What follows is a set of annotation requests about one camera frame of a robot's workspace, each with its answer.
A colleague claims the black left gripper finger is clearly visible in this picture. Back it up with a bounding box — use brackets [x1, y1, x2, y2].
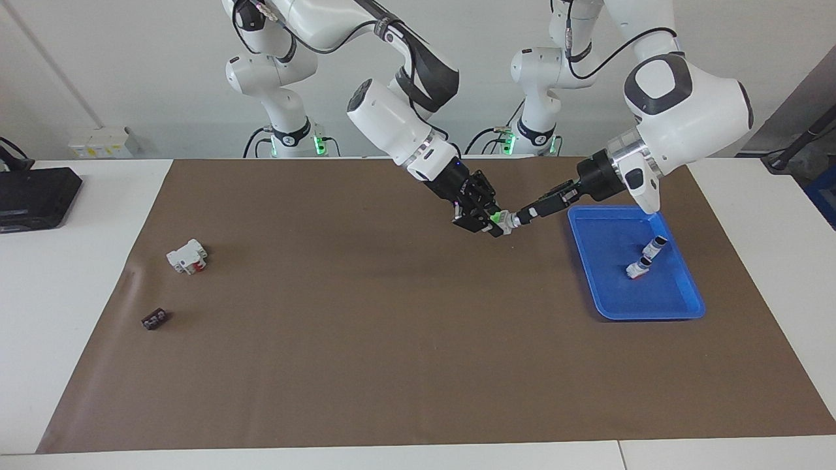
[516, 183, 579, 219]
[519, 191, 582, 226]

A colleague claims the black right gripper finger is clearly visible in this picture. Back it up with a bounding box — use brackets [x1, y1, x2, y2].
[470, 171, 501, 213]
[452, 212, 505, 239]

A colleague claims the selector switch bright green block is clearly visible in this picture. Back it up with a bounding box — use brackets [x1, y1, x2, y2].
[490, 209, 524, 238]

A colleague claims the blue plastic tray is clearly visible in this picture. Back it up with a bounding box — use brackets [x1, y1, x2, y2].
[567, 205, 707, 321]

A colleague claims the brown paper table mat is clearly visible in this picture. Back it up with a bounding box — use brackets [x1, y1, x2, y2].
[36, 157, 836, 454]

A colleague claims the black stand pole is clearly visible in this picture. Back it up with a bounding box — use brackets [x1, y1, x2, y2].
[761, 104, 836, 174]

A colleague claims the blue crate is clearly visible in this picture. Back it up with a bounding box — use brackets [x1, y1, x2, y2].
[803, 163, 836, 230]

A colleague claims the white circuit breaker red lever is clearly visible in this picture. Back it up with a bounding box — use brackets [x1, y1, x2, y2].
[166, 239, 209, 276]

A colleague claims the flat black box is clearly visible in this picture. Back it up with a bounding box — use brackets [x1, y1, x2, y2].
[0, 167, 84, 230]

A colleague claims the left arm base cable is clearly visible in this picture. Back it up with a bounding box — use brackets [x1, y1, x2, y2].
[465, 125, 517, 156]

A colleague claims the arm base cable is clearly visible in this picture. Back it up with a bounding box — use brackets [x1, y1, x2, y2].
[465, 125, 517, 156]
[243, 126, 270, 159]

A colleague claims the left arm gripper cable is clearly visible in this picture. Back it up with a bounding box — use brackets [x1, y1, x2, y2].
[563, 0, 680, 82]

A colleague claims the arm gripper cable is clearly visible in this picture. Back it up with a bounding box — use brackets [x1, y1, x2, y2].
[563, 0, 680, 82]
[232, 0, 458, 141]

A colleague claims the right arm gripper cable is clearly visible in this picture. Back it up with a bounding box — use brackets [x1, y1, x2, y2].
[232, 0, 458, 141]

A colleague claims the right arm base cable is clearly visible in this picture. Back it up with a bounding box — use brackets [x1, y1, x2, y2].
[243, 126, 270, 159]

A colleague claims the white wall cable duct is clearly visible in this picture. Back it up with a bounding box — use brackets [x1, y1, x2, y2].
[5, 0, 105, 129]

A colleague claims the dark cable bundle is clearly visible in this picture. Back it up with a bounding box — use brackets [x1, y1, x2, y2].
[0, 137, 35, 172]

